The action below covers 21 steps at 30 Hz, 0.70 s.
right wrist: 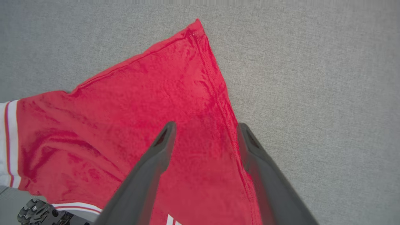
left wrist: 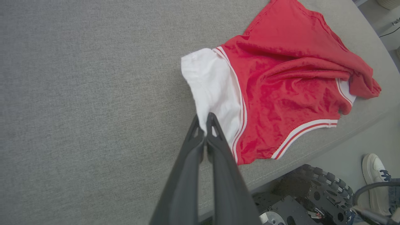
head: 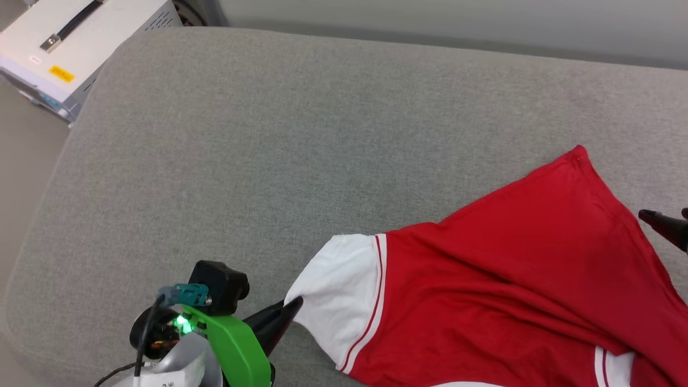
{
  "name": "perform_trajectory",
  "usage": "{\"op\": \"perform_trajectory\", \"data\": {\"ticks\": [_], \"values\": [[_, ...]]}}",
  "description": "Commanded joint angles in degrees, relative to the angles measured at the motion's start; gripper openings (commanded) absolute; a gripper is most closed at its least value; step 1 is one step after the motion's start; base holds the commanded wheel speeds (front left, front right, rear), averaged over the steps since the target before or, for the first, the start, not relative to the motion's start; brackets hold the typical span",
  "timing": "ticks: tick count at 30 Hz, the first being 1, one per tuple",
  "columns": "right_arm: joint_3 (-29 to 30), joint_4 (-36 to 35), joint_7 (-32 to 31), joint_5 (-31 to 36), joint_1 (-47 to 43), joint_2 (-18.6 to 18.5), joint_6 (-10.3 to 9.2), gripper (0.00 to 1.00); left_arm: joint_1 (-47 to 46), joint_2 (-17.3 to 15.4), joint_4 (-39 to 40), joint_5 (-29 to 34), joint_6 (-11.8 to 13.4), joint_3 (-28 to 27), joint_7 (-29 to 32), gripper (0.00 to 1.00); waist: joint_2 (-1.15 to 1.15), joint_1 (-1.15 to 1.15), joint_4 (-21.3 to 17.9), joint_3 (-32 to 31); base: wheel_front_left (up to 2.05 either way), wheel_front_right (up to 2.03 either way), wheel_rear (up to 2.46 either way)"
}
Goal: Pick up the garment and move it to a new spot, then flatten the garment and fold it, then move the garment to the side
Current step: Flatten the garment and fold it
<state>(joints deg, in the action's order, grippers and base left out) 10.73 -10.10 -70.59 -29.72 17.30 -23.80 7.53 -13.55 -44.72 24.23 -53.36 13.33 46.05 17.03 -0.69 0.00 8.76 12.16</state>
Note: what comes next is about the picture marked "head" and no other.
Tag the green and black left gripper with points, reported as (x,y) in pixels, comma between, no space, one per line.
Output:
(242,355)

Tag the red garment with white sleeves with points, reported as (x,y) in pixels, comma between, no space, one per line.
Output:
(510,258)

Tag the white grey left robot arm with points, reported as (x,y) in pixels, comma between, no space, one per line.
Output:
(183,368)

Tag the white backdrop panel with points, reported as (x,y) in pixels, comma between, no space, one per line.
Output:
(457,21)

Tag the white metal equipment case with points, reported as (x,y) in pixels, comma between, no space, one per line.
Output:
(91,48)

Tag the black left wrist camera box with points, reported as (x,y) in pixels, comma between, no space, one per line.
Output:
(220,287)

